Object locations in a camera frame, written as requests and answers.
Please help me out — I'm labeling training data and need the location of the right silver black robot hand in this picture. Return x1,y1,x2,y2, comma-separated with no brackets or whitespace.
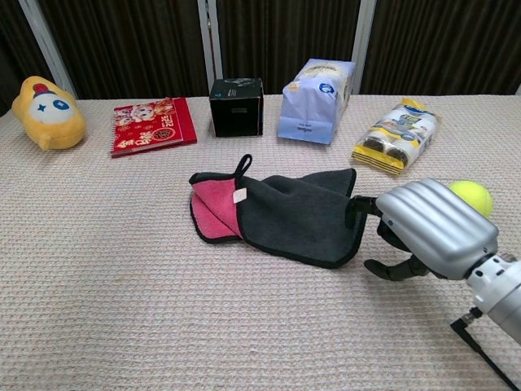
344,178,500,283

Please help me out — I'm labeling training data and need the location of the grey and red cloth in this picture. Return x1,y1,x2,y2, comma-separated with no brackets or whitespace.
188,153,370,270

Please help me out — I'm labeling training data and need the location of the yellow-green tennis ball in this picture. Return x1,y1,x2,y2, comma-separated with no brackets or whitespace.
447,180,495,217

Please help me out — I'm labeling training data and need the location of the lint roller refill pack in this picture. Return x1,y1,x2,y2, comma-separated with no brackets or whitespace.
351,97,443,178

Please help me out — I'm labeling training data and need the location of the light blue snack bag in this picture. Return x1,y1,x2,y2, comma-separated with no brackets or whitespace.
277,58,357,146

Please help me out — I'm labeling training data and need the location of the black cardboard box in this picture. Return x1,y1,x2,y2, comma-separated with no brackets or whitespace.
208,77,265,138

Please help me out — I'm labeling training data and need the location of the beige woven tablecloth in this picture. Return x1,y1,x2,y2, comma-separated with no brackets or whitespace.
0,94,521,391

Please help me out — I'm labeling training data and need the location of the red decorated packet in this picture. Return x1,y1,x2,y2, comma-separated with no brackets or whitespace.
110,96,199,159

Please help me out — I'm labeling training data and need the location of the yellow plush toy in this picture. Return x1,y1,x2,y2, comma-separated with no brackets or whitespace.
11,75,87,152

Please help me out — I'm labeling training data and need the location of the white partition frame post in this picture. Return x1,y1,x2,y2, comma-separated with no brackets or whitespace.
197,0,223,97
350,0,378,95
18,0,78,99

